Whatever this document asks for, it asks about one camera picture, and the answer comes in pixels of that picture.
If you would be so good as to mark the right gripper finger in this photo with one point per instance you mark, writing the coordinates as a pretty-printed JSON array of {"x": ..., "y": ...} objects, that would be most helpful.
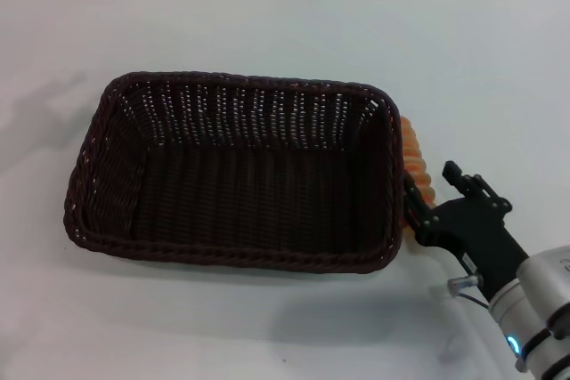
[
  {"x": 476, "y": 186},
  {"x": 417, "y": 206}
]

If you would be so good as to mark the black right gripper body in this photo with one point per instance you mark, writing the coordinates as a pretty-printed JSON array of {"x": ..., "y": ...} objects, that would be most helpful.
[{"x": 476, "y": 233}]

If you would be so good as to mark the orange striped bread roll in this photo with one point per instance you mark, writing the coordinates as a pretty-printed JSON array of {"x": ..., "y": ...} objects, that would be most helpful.
[{"x": 415, "y": 157}]

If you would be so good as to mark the dark brown woven basket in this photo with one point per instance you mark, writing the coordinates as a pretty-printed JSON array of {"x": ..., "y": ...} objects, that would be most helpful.
[{"x": 249, "y": 193}]

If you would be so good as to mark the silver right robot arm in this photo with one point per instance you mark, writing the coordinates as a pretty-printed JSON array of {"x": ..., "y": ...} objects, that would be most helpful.
[{"x": 539, "y": 309}]

